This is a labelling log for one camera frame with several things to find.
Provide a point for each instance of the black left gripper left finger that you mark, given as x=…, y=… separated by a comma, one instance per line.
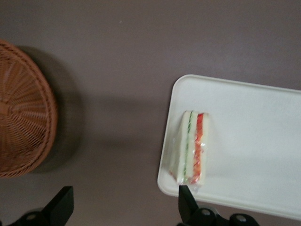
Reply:
x=62, y=204

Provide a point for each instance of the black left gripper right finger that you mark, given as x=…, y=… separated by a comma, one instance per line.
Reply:
x=187, y=204

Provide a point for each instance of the triangular sandwich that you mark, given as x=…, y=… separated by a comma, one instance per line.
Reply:
x=190, y=150

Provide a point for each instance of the cream rectangular plastic tray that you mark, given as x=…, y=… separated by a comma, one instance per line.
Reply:
x=235, y=141

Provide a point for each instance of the round brown wicker basket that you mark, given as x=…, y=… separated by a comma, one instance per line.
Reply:
x=23, y=113

